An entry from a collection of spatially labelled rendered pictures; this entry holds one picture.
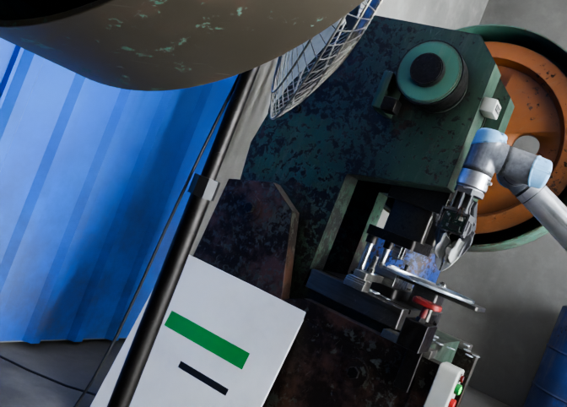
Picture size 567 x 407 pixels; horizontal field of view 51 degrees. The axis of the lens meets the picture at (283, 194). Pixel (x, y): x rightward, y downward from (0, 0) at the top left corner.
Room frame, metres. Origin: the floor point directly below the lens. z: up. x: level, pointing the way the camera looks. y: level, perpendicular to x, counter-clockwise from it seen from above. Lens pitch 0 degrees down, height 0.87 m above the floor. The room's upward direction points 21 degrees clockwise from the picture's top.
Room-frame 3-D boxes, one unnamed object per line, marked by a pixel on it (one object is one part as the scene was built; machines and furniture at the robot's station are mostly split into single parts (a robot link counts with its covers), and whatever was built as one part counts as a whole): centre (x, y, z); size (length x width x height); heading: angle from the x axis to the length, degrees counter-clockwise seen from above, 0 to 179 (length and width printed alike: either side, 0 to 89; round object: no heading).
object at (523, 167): (1.47, -0.53, 1.15); 0.11 x 0.11 x 0.08; 80
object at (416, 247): (1.90, -0.40, 0.86); 0.20 x 0.16 x 0.05; 150
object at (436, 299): (1.81, -0.55, 0.72); 0.25 x 0.14 x 0.14; 60
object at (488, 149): (1.47, -0.43, 1.15); 0.09 x 0.08 x 0.11; 80
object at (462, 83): (1.69, -0.26, 1.31); 0.22 x 0.12 x 0.22; 60
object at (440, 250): (1.48, -0.41, 0.89); 0.06 x 0.03 x 0.09; 150
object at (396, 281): (1.89, -0.40, 0.76); 0.15 x 0.09 x 0.05; 150
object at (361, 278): (1.75, -0.32, 0.76); 0.17 x 0.06 x 0.10; 150
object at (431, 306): (1.49, -0.43, 0.72); 0.07 x 0.06 x 0.08; 60
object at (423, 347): (1.51, -0.44, 0.62); 0.10 x 0.06 x 0.20; 150
